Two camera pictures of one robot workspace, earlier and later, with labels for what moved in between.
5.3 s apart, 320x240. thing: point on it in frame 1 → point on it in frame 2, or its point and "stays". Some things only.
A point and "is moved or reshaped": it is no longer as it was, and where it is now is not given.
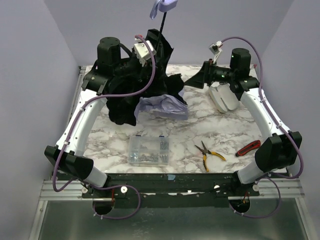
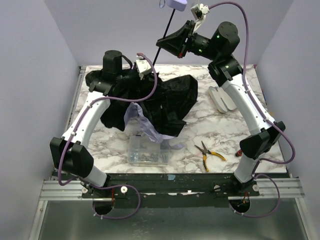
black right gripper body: x=206 y=73 → x=188 y=37
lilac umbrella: x=163 y=97 is moved or reshaped
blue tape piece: x=171 y=177 stays
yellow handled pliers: x=206 y=151 stays
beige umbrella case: x=223 y=98 stays
